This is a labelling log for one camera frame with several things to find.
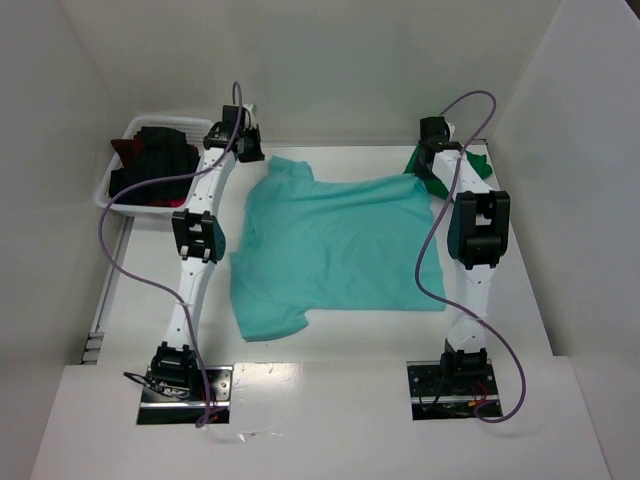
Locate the black garment in basket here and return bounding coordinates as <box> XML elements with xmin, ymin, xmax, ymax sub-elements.
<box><xmin>109</xmin><ymin>127</ymin><xmax>200</xmax><ymax>208</ymax></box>

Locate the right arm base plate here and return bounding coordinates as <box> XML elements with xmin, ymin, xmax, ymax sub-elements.
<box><xmin>406</xmin><ymin>361</ymin><xmax>503</xmax><ymax>421</ymax></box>

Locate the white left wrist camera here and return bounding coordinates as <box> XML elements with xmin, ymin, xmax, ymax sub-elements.
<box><xmin>243</xmin><ymin>103</ymin><xmax>257</xmax><ymax>125</ymax></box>

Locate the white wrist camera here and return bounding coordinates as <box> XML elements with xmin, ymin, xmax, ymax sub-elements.
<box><xmin>243</xmin><ymin>103</ymin><xmax>257</xmax><ymax>125</ymax></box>
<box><xmin>446</xmin><ymin>122</ymin><xmax>456</xmax><ymax>141</ymax></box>

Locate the dark green folded t shirt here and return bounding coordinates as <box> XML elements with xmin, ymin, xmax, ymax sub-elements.
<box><xmin>404</xmin><ymin>146</ymin><xmax>493</xmax><ymax>200</ymax></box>

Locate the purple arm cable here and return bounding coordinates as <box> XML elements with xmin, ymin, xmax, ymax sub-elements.
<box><xmin>99</xmin><ymin>81</ymin><xmax>246</xmax><ymax>430</ymax></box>
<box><xmin>415</xmin><ymin>90</ymin><xmax>526</xmax><ymax>426</ymax></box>

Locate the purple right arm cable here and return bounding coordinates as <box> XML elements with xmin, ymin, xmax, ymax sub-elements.
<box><xmin>415</xmin><ymin>90</ymin><xmax>526</xmax><ymax>426</ymax></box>

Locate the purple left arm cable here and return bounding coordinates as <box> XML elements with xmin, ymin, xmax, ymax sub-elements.
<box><xmin>99</xmin><ymin>81</ymin><xmax>246</xmax><ymax>430</ymax></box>

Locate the teal t shirt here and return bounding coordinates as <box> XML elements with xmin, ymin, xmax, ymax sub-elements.
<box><xmin>230</xmin><ymin>157</ymin><xmax>445</xmax><ymax>342</ymax></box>

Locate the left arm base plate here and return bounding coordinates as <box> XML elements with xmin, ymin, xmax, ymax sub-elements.
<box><xmin>136</xmin><ymin>365</ymin><xmax>234</xmax><ymax>426</ymax></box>

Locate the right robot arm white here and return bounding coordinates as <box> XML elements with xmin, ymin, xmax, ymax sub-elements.
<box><xmin>413</xmin><ymin>116</ymin><xmax>510</xmax><ymax>394</ymax></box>

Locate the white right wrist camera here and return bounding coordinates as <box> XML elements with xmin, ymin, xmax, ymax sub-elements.
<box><xmin>446</xmin><ymin>122</ymin><xmax>456</xmax><ymax>141</ymax></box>

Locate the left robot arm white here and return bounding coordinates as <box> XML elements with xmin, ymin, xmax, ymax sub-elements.
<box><xmin>149</xmin><ymin>103</ymin><xmax>265</xmax><ymax>399</ymax></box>

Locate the red garment in basket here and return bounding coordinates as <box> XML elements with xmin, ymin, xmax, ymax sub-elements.
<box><xmin>111</xmin><ymin>135</ymin><xmax>145</xmax><ymax>168</ymax></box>

